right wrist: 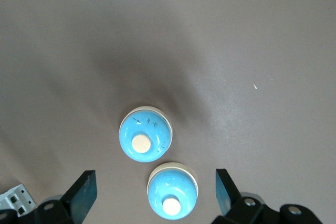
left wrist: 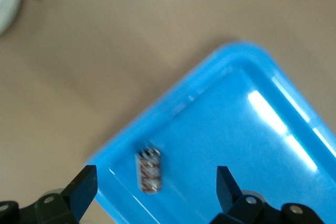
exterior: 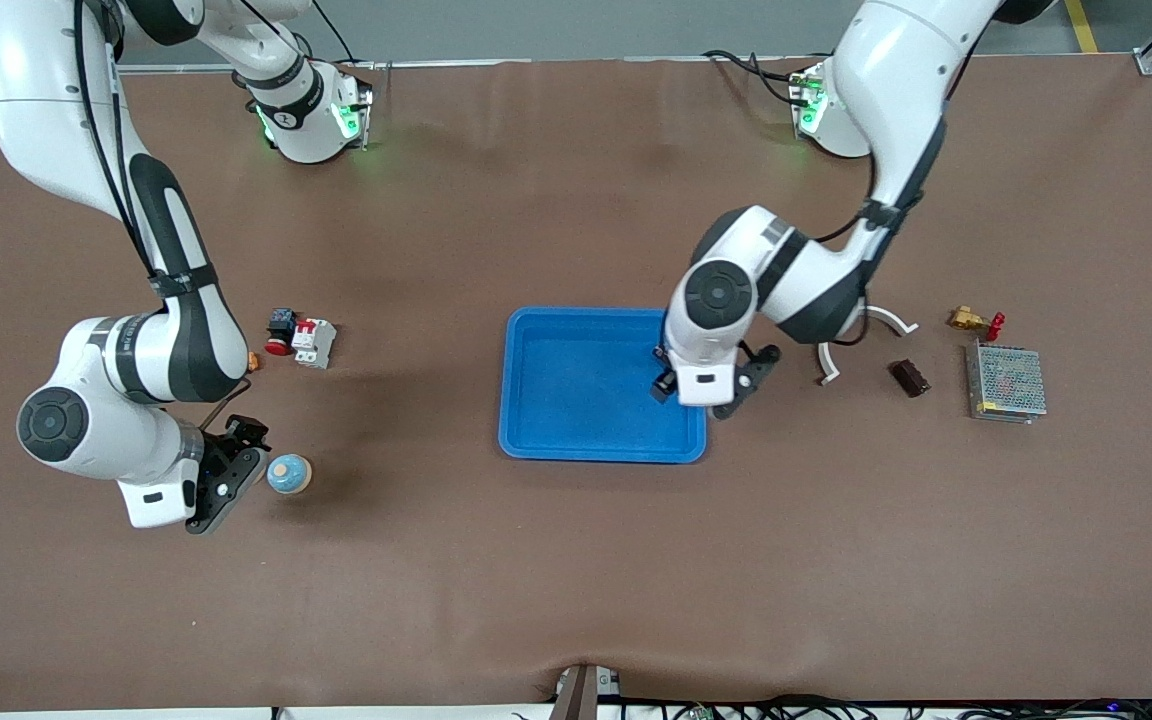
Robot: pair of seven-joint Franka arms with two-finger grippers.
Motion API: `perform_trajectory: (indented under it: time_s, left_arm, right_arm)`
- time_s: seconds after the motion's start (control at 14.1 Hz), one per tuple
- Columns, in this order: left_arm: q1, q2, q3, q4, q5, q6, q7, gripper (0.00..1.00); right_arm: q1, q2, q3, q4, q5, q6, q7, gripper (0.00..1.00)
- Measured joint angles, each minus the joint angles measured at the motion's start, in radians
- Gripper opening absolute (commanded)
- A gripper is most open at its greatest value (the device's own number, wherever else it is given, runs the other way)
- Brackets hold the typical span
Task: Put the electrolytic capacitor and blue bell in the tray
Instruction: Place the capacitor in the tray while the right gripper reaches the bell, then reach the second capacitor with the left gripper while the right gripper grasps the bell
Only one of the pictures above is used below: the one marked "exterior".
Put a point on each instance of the blue plastic tray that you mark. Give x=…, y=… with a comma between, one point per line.
x=576, y=400

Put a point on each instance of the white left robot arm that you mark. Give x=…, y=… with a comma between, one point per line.
x=896, y=80

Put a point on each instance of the white curved bracket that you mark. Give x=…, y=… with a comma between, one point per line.
x=893, y=318

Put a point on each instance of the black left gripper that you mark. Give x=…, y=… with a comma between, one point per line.
x=664, y=383

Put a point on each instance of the large dark electrolytic capacitor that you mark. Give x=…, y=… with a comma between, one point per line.
x=909, y=378

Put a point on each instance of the red emergency stop switch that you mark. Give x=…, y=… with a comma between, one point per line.
x=281, y=330

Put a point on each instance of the perforated metal power supply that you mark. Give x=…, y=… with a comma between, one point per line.
x=1006, y=383

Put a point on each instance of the blue bell beige base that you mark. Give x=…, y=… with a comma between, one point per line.
x=290, y=473

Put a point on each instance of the aluminium camera post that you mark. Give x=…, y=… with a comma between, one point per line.
x=576, y=695

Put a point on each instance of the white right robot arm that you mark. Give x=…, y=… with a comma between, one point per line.
x=36, y=90

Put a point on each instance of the yellow floor tape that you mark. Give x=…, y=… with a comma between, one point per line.
x=1081, y=25

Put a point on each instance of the brown table mat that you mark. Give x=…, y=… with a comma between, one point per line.
x=576, y=560

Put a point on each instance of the white red circuit breaker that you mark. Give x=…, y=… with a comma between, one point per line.
x=314, y=343

